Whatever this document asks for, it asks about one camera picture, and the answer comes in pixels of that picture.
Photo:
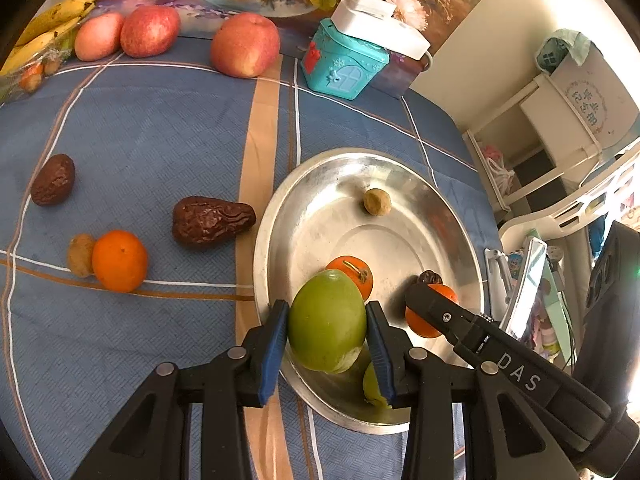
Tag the green jujube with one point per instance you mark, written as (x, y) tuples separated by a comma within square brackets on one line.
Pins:
[(372, 387)]

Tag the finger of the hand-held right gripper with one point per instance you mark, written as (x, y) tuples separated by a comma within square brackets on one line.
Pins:
[(435, 305)]

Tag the small dried red date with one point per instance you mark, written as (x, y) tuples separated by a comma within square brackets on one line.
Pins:
[(52, 179)]

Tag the medium dried red date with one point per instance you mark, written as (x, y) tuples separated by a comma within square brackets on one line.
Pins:
[(212, 221)]

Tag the white power adapter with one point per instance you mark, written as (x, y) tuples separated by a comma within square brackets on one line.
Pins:
[(390, 35)]

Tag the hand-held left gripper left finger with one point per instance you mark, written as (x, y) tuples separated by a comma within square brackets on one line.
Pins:
[(272, 355)]

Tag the large red apple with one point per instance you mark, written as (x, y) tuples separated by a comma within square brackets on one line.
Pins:
[(245, 45)]

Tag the brown longan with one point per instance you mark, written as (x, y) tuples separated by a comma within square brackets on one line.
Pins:
[(377, 201), (80, 255)]

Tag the white phone stand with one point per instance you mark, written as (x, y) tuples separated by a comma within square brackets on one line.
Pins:
[(495, 280)]

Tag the small orange persimmon with stem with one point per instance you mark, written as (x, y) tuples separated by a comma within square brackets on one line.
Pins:
[(345, 267)]

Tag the white plastic bag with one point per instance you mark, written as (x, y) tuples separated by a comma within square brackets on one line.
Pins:
[(496, 170)]

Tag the white printed sign board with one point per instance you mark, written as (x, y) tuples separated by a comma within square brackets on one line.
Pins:
[(595, 95)]

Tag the large dried red date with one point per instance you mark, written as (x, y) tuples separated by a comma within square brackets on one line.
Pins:
[(430, 277)]

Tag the clear plastic fruit container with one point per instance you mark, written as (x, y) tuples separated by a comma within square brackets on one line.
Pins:
[(30, 82)]

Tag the round metal plate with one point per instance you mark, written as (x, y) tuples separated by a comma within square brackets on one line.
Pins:
[(325, 220)]

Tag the dark red apple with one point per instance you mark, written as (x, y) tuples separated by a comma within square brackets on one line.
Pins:
[(150, 30)]

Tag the white cutout frame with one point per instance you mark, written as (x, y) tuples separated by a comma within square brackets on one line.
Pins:
[(575, 200)]

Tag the yellow banana bunch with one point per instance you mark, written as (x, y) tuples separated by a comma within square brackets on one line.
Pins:
[(45, 27)]

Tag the small orange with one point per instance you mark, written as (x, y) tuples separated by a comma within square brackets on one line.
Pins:
[(425, 326), (120, 261)]

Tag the blue plaid tablecloth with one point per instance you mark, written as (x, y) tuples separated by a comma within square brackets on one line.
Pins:
[(150, 125)]

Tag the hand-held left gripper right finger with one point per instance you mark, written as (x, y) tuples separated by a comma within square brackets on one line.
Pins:
[(380, 355)]

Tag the teal house-shaped box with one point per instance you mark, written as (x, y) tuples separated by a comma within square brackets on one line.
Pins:
[(345, 72)]

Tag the teal toy house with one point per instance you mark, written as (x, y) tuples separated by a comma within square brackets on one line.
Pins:
[(555, 52)]

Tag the pale pink apple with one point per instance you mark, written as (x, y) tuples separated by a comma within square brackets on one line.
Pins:
[(98, 36)]

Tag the white wooden shelf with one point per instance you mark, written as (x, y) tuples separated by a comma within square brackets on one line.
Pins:
[(545, 125)]

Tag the green mango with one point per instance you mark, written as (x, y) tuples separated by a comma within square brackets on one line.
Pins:
[(325, 320)]

